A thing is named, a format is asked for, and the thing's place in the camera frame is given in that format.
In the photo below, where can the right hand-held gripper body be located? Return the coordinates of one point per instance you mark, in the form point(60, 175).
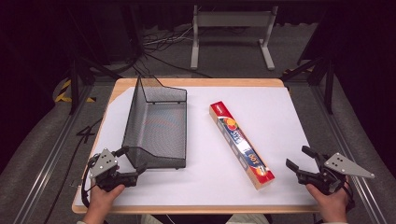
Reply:
point(330, 175)

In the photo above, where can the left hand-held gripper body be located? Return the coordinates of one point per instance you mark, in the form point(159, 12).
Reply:
point(104, 165)

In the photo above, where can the long red cling film box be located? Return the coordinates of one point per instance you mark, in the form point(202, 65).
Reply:
point(239, 143)

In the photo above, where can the person's right hand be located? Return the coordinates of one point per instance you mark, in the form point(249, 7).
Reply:
point(331, 203)

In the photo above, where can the person's left hand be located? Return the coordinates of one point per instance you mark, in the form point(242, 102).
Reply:
point(101, 200)

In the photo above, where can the black tape floor mark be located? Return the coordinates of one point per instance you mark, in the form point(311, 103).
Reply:
point(86, 132)

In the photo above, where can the white table mat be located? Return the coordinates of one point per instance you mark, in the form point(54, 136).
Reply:
point(202, 186)

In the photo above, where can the black metal stand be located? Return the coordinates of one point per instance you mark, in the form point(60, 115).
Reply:
point(328, 84)
point(74, 84)

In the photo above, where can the yellow black hazard tape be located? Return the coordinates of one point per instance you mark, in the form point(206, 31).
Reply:
point(62, 93)

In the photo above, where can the grey metal stand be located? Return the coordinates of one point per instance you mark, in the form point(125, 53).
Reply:
point(233, 19)

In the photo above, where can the aluminium floor rail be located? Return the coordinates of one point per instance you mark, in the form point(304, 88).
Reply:
point(53, 158)
point(351, 149)

